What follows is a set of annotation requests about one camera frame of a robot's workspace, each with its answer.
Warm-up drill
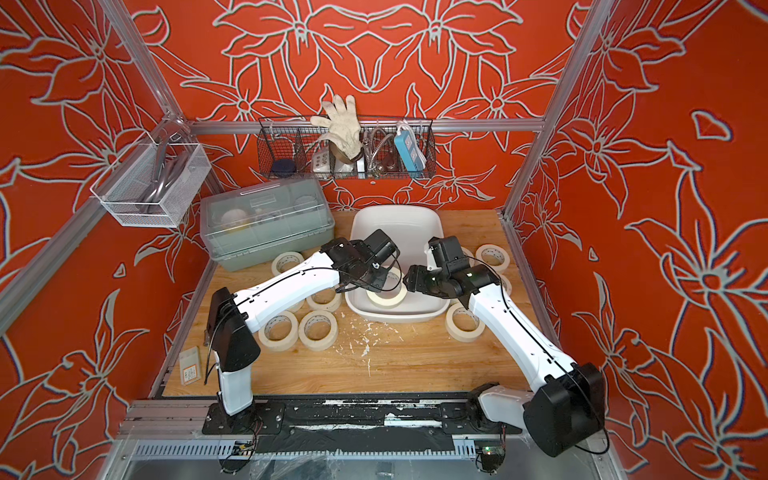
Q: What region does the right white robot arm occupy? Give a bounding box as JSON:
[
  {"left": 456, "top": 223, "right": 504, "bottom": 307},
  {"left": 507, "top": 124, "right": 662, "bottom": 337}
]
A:
[{"left": 404, "top": 265, "right": 605, "bottom": 457}]

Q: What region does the beige tape roll eleven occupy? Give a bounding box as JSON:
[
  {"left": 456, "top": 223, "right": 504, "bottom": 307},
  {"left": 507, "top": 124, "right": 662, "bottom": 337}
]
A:
[{"left": 461, "top": 247, "right": 476, "bottom": 266}]

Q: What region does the blue box in basket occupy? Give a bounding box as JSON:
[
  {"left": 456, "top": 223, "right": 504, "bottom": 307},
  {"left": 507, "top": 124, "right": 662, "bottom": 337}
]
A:
[{"left": 394, "top": 121, "right": 427, "bottom": 178}]

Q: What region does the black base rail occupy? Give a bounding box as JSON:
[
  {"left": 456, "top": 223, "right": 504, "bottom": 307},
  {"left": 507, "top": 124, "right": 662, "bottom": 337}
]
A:
[{"left": 201, "top": 392, "right": 522, "bottom": 454}]

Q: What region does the small label card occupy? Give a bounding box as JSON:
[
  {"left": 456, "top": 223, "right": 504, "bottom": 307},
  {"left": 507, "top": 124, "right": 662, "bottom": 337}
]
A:
[{"left": 178, "top": 346, "right": 203, "bottom": 386}]

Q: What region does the beige tape roll three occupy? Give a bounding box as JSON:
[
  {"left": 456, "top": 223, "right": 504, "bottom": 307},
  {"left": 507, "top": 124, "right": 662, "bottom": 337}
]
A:
[{"left": 258, "top": 311, "right": 299, "bottom": 352}]

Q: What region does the beige tape roll eight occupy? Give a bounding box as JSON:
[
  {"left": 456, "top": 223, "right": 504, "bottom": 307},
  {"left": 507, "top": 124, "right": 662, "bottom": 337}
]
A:
[{"left": 306, "top": 288, "right": 343, "bottom": 312}]

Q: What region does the beige tape roll four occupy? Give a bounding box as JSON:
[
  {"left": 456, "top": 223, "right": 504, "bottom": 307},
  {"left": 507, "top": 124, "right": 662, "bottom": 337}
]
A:
[{"left": 500, "top": 275, "right": 512, "bottom": 297}]

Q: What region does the white work glove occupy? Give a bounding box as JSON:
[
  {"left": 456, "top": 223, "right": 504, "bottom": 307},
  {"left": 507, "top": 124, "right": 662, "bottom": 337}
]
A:
[{"left": 310, "top": 95, "right": 362, "bottom": 160}]

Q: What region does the beige tape roll two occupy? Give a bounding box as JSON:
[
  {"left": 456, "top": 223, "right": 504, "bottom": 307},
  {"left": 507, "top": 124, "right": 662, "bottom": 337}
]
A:
[{"left": 287, "top": 300, "right": 305, "bottom": 313}]

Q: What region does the white plastic tray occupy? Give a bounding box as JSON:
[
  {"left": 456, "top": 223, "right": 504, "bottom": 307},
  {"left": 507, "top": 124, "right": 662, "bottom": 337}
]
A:
[{"left": 345, "top": 205, "right": 449, "bottom": 324}]

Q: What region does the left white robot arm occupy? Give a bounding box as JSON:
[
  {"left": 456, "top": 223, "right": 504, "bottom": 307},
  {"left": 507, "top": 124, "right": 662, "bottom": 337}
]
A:
[{"left": 207, "top": 230, "right": 400, "bottom": 416}]

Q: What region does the white power strip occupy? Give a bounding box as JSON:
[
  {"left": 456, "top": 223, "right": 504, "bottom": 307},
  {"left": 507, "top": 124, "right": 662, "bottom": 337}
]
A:
[{"left": 311, "top": 147, "right": 331, "bottom": 177}]

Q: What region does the black wire basket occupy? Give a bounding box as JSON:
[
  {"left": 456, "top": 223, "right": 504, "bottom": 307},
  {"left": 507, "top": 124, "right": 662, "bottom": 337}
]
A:
[{"left": 257, "top": 116, "right": 437, "bottom": 180}]

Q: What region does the white wire basket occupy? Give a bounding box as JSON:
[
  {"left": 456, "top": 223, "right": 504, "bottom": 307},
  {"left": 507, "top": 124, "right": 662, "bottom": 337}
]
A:
[{"left": 90, "top": 135, "right": 211, "bottom": 228}]

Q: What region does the dark blue round lid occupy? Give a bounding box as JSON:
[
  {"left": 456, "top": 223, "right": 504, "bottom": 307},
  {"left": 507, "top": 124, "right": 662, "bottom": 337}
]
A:
[{"left": 270, "top": 158, "right": 297, "bottom": 178}]

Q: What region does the beige tape roll seven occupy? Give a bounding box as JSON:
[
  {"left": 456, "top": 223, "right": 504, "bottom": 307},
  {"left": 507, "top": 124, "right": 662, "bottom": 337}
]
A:
[{"left": 271, "top": 251, "right": 305, "bottom": 277}]

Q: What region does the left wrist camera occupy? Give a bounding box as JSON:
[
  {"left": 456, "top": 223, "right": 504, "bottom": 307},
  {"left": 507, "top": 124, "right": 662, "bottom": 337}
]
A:
[{"left": 363, "top": 229, "right": 400, "bottom": 265}]

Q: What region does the beige tape roll twelve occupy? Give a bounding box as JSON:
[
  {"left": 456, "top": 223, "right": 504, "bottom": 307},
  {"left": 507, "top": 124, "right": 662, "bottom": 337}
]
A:
[{"left": 366, "top": 267, "right": 408, "bottom": 309}]

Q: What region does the grey lidded storage box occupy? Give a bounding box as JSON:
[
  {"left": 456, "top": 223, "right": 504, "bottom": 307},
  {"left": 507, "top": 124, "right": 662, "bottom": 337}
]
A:
[{"left": 200, "top": 179, "right": 335, "bottom": 272}]

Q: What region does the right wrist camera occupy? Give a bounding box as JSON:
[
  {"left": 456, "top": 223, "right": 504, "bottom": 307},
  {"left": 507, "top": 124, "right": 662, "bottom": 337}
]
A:
[{"left": 425, "top": 236, "right": 470, "bottom": 278}]

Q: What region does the beige tape roll nine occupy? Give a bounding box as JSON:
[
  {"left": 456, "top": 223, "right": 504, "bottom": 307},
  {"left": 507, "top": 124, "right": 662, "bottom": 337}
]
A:
[{"left": 299, "top": 310, "right": 339, "bottom": 352}]

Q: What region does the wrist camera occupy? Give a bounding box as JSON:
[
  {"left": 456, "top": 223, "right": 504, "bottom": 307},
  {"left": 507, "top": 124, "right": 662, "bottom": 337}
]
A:
[
  {"left": 425, "top": 236, "right": 470, "bottom": 278},
  {"left": 363, "top": 229, "right": 400, "bottom": 265}
]

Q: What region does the beige tape roll six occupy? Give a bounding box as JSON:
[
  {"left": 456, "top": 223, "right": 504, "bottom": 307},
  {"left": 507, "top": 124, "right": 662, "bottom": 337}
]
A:
[{"left": 445, "top": 303, "right": 486, "bottom": 343}]

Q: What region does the beige tape roll ten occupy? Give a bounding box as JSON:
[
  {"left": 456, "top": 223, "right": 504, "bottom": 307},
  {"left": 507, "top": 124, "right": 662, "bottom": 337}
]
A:
[{"left": 475, "top": 244, "right": 511, "bottom": 273}]

